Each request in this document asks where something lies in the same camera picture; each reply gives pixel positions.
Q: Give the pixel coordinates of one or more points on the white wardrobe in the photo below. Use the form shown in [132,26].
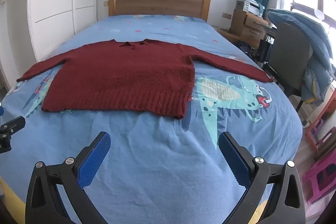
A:
[57,3]

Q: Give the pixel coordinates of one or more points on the wall socket beside cabinet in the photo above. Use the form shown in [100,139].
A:
[226,15]

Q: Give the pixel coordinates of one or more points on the dark red knitted sweater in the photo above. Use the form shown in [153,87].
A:
[118,77]

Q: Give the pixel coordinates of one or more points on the white printer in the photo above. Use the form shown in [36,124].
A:
[249,6]

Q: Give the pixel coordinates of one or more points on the wooden headboard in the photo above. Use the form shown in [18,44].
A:
[157,1]

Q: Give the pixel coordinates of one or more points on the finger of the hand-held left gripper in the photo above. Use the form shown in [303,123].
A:
[13,125]

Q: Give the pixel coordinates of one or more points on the wooden bedside table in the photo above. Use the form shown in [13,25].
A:
[228,35]

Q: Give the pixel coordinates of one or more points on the wooden drawer cabinet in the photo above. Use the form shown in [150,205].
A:
[249,27]

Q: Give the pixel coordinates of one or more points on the red plastic stool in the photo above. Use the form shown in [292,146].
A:
[326,111]

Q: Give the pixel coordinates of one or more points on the blue cartoon printed bed sheet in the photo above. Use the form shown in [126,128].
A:
[157,161]

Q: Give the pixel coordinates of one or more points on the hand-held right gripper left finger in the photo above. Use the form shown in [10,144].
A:
[94,161]

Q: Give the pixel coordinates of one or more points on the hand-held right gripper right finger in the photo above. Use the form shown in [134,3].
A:
[235,161]

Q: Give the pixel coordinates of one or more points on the dark bag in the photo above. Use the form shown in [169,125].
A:
[245,49]

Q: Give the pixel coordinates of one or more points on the dark chair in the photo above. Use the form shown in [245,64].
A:
[288,56]

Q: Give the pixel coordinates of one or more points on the blue quilt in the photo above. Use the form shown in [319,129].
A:
[315,37]

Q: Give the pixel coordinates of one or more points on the pink plastic stool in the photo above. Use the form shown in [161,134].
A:
[323,176]

